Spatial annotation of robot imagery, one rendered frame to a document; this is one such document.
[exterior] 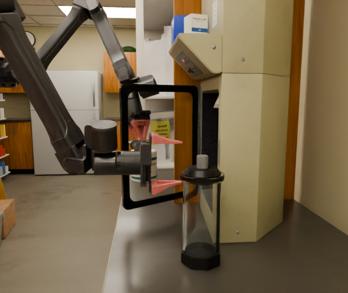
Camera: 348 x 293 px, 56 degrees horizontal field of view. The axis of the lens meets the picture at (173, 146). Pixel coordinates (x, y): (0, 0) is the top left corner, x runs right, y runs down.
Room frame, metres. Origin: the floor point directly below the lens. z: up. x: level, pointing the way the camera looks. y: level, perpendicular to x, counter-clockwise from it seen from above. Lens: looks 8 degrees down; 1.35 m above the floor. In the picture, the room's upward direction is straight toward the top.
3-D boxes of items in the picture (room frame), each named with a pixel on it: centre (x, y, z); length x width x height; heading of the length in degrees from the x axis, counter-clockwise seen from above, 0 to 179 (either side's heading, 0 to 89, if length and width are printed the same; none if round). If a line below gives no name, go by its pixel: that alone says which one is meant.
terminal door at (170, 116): (1.09, 0.04, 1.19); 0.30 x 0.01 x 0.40; 126
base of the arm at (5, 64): (1.36, 0.66, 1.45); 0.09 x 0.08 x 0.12; 163
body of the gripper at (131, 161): (0.76, 0.10, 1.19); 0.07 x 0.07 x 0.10; 6
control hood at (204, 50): (1.02, -0.05, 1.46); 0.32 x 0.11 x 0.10; 5
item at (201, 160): (0.77, -0.07, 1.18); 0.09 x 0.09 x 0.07
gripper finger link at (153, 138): (0.77, 0.03, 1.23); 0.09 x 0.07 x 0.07; 96
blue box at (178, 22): (1.10, -0.05, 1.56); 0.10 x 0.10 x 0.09; 5
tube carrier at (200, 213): (0.77, -0.07, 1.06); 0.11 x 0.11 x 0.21
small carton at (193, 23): (0.94, -0.06, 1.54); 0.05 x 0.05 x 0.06; 22
